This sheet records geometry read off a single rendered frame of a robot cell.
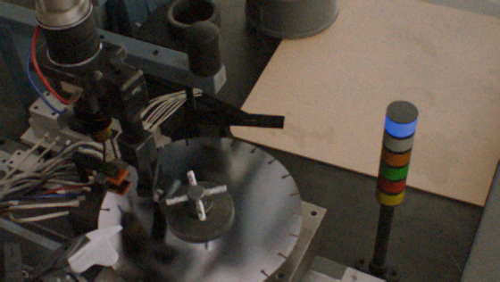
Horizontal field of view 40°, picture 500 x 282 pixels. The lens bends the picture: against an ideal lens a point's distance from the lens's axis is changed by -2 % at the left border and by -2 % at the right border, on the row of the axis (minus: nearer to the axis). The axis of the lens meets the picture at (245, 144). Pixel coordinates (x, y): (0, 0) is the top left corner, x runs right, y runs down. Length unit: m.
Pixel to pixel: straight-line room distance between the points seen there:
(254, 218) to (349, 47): 0.70
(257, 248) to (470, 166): 0.57
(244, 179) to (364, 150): 0.38
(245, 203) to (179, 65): 0.28
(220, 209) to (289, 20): 0.69
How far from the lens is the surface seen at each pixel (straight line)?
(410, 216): 1.40
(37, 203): 1.29
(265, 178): 1.18
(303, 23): 1.71
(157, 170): 1.13
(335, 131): 1.52
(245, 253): 1.09
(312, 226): 1.24
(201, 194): 1.10
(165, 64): 1.26
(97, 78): 0.90
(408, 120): 0.99
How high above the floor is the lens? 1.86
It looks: 48 degrees down
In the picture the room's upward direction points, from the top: 5 degrees counter-clockwise
